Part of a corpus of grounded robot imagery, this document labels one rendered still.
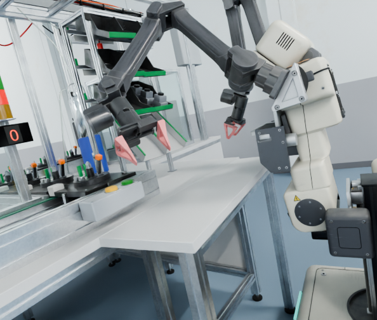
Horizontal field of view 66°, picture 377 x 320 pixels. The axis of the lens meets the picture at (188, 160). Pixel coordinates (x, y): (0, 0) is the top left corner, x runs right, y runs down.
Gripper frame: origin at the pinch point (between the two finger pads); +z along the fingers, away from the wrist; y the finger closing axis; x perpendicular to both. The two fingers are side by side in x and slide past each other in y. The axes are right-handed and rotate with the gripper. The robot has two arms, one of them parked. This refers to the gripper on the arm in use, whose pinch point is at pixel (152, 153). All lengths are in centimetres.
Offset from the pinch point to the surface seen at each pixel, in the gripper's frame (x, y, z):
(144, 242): 15.0, -10.1, 14.6
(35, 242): 20.4, -33.8, -1.8
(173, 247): 10.5, -5.4, 20.7
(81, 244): 23.4, -23.9, 3.4
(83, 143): 104, 2, -95
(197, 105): 129, 113, -110
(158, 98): 36, 32, -49
